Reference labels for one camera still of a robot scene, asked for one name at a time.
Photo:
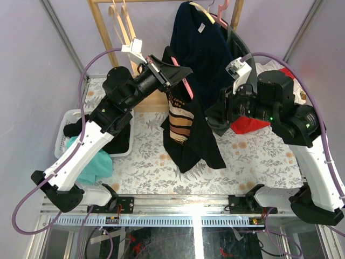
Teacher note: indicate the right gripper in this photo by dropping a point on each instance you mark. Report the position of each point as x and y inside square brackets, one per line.
[225, 104]

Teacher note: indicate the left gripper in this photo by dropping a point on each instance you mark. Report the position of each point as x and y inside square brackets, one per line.
[165, 74]

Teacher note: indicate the pink hanger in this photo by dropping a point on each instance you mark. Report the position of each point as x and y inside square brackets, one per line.
[219, 16]
[184, 78]

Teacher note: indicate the black t shirt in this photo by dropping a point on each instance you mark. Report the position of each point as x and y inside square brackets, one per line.
[187, 137]

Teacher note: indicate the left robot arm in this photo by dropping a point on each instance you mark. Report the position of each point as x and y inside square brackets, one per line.
[58, 182]

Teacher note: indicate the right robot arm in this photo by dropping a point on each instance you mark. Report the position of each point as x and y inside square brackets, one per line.
[316, 201]

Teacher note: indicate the red t shirt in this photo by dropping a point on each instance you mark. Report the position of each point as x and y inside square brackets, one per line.
[245, 125]

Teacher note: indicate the navy t shirt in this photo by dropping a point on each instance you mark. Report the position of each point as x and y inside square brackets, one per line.
[201, 46]

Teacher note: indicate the wooden hanger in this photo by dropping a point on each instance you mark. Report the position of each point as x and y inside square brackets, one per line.
[128, 21]
[119, 24]

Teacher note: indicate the pink hanger on rack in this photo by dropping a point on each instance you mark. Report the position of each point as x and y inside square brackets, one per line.
[219, 16]

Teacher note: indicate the wooden clothes rack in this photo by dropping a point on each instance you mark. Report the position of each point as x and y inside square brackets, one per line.
[127, 83]

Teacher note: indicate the floral table mat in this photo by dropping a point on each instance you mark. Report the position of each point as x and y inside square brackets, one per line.
[254, 158]

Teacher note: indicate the white garment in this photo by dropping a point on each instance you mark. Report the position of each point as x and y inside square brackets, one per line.
[300, 95]

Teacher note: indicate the black garment in basket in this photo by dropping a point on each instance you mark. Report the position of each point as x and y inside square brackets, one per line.
[81, 126]

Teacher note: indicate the teal cloth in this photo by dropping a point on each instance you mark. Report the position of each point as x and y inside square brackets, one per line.
[100, 166]

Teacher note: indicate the white plastic basket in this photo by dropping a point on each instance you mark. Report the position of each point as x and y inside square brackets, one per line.
[71, 117]

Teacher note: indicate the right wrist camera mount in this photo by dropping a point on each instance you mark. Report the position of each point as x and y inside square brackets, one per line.
[239, 70]

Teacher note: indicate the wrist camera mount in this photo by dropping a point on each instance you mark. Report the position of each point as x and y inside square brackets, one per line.
[239, 70]
[134, 50]

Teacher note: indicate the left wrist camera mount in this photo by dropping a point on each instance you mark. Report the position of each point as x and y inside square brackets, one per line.
[134, 50]

